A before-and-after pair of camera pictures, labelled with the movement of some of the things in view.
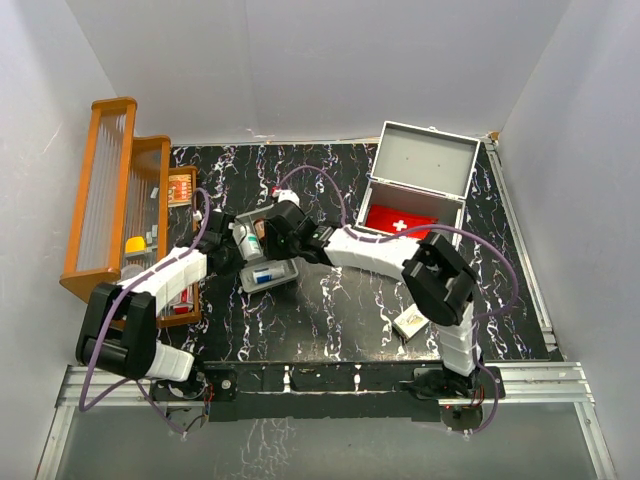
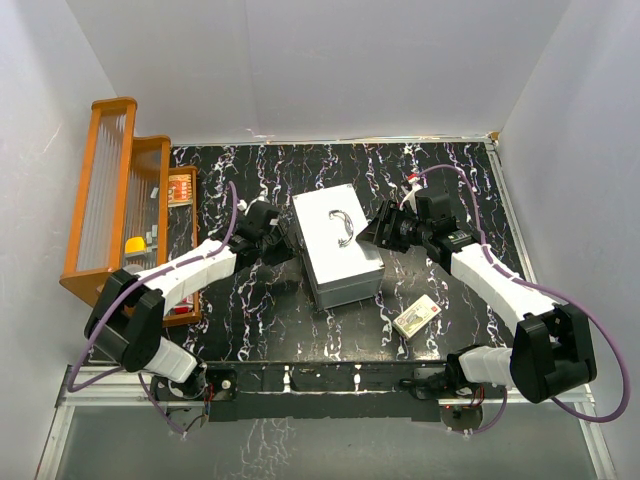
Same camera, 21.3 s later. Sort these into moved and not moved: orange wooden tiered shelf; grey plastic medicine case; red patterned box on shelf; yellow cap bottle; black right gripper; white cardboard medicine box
Moved: black right gripper; grey plastic medicine case
Not moved: orange wooden tiered shelf; yellow cap bottle; red patterned box on shelf; white cardboard medicine box
